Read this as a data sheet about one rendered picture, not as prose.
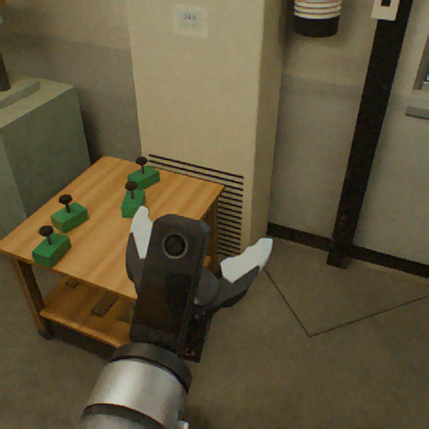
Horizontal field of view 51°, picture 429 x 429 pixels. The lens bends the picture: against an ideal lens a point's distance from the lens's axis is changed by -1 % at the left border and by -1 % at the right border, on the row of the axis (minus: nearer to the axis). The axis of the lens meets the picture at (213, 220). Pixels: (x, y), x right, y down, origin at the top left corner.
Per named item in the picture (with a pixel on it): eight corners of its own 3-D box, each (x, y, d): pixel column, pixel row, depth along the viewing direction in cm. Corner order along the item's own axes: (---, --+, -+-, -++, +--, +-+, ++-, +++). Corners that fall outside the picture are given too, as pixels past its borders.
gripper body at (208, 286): (148, 301, 51) (105, 397, 42) (152, 245, 45) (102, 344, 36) (215, 319, 50) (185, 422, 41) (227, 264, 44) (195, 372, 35)
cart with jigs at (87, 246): (120, 244, 232) (101, 131, 192) (223, 278, 214) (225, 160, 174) (32, 342, 186) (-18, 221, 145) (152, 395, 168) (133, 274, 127)
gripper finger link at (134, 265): (116, 244, 48) (139, 308, 42) (116, 233, 47) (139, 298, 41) (159, 237, 50) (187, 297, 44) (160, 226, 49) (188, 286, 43)
